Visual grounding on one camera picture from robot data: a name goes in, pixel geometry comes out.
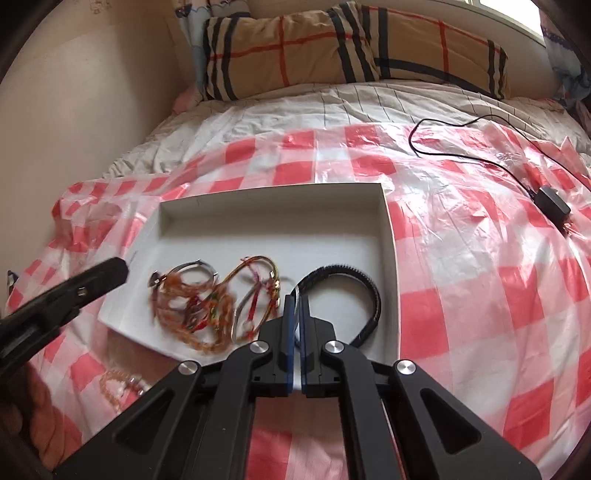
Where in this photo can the tan plaid pillow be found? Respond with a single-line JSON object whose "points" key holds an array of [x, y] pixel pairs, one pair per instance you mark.
{"points": [[300, 46]]}

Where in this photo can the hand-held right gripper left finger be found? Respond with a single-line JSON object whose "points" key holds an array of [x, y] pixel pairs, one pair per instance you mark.
{"points": [[290, 323]]}

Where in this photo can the white striped quilt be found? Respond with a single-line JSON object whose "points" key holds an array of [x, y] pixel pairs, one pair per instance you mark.
{"points": [[300, 106]]}

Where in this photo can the window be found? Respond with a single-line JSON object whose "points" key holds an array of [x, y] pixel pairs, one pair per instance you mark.
{"points": [[508, 14]]}

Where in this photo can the silver bangle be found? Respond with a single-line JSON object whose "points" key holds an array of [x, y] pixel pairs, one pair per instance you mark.
{"points": [[203, 264]]}

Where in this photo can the white cardboard box tray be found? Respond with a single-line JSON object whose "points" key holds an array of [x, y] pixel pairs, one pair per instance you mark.
{"points": [[286, 230]]}

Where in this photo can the light blue printed cloth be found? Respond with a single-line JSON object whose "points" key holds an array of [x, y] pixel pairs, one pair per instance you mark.
{"points": [[194, 27]]}

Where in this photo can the black power adapter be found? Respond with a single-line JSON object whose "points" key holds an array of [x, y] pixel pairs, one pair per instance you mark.
{"points": [[551, 205]]}

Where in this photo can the person's left hand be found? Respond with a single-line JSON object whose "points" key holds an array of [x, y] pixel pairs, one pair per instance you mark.
{"points": [[46, 406]]}

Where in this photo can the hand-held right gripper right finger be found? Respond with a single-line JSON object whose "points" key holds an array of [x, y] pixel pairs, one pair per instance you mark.
{"points": [[305, 332]]}

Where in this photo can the pink cloth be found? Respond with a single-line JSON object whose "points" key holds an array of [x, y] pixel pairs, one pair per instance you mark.
{"points": [[187, 99]]}

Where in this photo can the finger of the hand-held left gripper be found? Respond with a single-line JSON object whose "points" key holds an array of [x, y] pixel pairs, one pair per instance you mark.
{"points": [[83, 288]]}

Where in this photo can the red checkered plastic sheet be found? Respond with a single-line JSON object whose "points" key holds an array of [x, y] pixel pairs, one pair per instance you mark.
{"points": [[461, 300]]}

